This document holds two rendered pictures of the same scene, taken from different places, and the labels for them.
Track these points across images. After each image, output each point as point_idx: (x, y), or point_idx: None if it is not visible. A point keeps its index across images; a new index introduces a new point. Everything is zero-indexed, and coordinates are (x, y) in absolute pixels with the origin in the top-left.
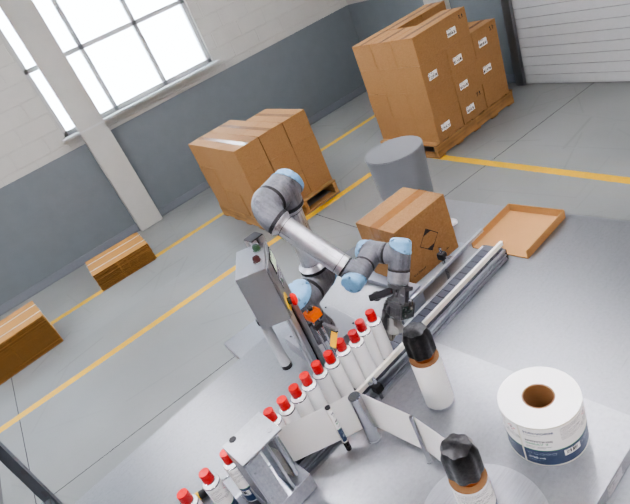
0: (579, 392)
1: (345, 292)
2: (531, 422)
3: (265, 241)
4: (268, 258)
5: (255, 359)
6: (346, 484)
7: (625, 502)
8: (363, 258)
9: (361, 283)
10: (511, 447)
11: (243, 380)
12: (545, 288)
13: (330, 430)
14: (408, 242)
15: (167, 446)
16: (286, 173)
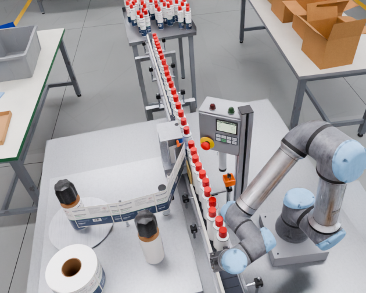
0: (50, 285)
1: (356, 288)
2: (65, 250)
3: (240, 120)
4: (215, 117)
5: (314, 192)
6: (154, 188)
7: (35, 288)
8: (240, 222)
9: (221, 214)
10: None
11: (295, 179)
12: None
13: (173, 183)
14: (225, 264)
15: (271, 134)
16: (340, 150)
